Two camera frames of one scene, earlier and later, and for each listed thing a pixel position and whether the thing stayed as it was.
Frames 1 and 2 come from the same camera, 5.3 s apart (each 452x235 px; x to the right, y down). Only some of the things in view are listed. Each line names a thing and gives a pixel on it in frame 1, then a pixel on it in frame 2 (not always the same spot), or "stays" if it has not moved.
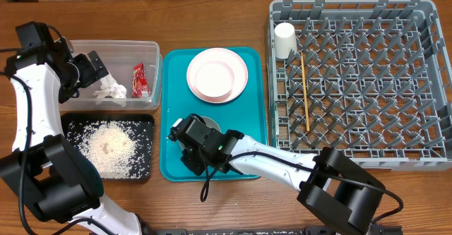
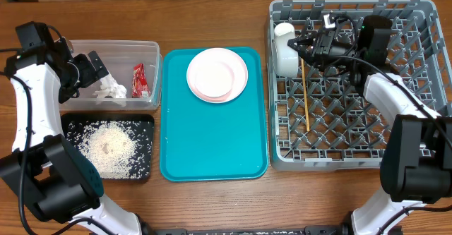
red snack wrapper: x=140 y=88 stays
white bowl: x=210 y=123 → x=286 y=56
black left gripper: x=90 y=73 stays
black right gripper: x=188 y=156 → x=321 y=47
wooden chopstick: x=304 y=79 stays
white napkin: x=110 y=87 stays
